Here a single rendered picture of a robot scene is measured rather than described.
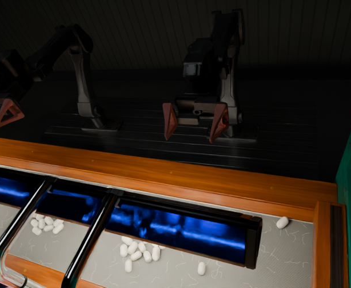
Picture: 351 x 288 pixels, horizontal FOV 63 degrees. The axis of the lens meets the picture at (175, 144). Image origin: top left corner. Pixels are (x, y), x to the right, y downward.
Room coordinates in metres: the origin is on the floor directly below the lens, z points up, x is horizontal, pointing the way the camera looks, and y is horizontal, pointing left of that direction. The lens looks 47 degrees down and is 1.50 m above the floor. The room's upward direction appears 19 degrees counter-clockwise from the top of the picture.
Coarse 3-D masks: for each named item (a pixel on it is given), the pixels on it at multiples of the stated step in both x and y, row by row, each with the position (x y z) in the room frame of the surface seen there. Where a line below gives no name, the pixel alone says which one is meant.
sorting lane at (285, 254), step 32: (0, 224) 0.62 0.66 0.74; (64, 224) 0.54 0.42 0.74; (288, 224) 0.30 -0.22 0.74; (32, 256) 0.46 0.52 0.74; (64, 256) 0.43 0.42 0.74; (96, 256) 0.39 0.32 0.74; (128, 256) 0.36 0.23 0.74; (160, 256) 0.33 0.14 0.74; (192, 256) 0.30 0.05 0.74; (288, 256) 0.23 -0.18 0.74
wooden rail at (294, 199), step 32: (0, 160) 0.94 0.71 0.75; (32, 160) 0.86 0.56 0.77; (64, 160) 0.80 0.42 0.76; (96, 160) 0.74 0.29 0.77; (128, 160) 0.69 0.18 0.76; (160, 160) 0.64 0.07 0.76; (160, 192) 0.53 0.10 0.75; (192, 192) 0.48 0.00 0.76; (224, 192) 0.44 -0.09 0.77; (256, 192) 0.41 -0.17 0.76; (288, 192) 0.38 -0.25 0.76; (320, 192) 0.35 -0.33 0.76
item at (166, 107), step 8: (168, 104) 0.49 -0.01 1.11; (168, 112) 0.47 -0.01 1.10; (184, 112) 0.50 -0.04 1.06; (192, 112) 0.49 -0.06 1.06; (168, 120) 0.45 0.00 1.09; (176, 120) 0.49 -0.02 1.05; (184, 120) 0.48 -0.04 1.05; (192, 120) 0.47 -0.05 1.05; (168, 128) 0.44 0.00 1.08; (168, 136) 0.43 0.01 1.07
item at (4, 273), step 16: (48, 176) 0.39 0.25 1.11; (32, 192) 0.36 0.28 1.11; (48, 192) 0.36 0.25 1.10; (112, 192) 0.30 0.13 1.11; (32, 208) 0.32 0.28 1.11; (112, 208) 0.27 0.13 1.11; (16, 224) 0.30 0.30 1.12; (96, 224) 0.25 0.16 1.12; (0, 240) 0.28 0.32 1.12; (16, 240) 0.28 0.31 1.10; (96, 240) 0.22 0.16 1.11; (0, 256) 0.25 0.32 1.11; (80, 256) 0.20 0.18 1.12; (0, 272) 0.24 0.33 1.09; (16, 272) 0.25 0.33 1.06; (80, 272) 0.18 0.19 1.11
